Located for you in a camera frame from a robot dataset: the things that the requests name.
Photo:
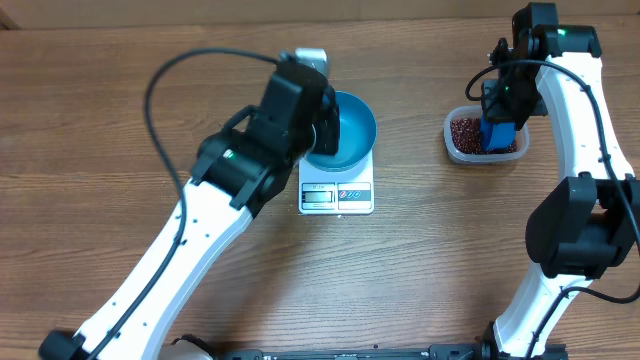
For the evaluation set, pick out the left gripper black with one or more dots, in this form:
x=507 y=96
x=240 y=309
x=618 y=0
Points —
x=323 y=118

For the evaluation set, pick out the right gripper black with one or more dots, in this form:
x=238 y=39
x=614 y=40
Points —
x=497 y=114

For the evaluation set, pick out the teal blue bowl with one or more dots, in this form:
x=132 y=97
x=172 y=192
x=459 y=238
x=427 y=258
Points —
x=358 y=134

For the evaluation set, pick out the blue measuring scoop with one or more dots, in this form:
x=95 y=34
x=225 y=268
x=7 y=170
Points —
x=496 y=136

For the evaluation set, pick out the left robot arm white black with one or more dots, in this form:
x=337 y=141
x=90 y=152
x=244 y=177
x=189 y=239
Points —
x=236 y=172

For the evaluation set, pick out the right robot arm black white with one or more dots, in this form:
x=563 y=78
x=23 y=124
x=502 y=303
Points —
x=590 y=221

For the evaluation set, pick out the white kitchen scale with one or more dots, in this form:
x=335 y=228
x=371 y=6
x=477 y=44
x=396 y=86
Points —
x=348 y=192

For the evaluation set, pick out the clear plastic container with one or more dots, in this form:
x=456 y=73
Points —
x=475 y=111

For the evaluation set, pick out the red beans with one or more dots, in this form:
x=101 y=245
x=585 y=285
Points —
x=466 y=137

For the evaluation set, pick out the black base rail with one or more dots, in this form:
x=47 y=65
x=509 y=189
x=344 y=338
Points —
x=189 y=347

